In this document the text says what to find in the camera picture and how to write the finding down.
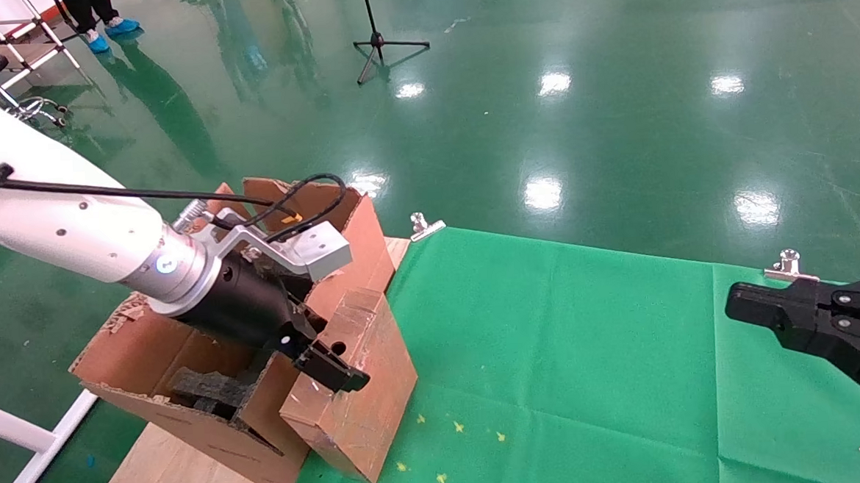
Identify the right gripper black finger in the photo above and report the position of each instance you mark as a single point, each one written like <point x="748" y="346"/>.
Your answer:
<point x="847" y="345"/>
<point x="793" y="297"/>

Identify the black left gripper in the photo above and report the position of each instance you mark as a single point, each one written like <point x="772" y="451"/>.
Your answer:
<point x="246" y="306"/>

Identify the small brown cardboard box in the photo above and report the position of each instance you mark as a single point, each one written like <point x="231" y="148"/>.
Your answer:
<point x="366" y="421"/>

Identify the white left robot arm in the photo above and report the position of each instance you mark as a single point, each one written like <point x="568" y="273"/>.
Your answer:
<point x="68" y="223"/>

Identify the large open cardboard carton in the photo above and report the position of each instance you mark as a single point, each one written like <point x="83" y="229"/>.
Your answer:
<point x="183" y="438"/>

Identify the silver metal table clip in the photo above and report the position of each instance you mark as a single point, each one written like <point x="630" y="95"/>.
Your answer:
<point x="791" y="272"/>
<point x="426" y="231"/>

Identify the black foam padding piece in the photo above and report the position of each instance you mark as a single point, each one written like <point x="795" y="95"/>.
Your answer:
<point x="202" y="386"/>

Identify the green table cloth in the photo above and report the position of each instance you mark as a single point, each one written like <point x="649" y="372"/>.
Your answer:
<point x="591" y="373"/>

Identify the black tripod stand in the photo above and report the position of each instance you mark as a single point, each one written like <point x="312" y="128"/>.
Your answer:
<point x="379" y="42"/>

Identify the person in black clothes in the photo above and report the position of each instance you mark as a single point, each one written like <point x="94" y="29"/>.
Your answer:
<point x="94" y="3"/>

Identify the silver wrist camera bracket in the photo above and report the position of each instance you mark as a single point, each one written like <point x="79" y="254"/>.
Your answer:
<point x="320" y="251"/>

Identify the white tube floor frame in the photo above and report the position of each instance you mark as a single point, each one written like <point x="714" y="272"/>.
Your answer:
<point x="5" y="429"/>

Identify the white tube frame table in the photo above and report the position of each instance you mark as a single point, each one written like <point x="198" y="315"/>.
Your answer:
<point x="44" y="63"/>

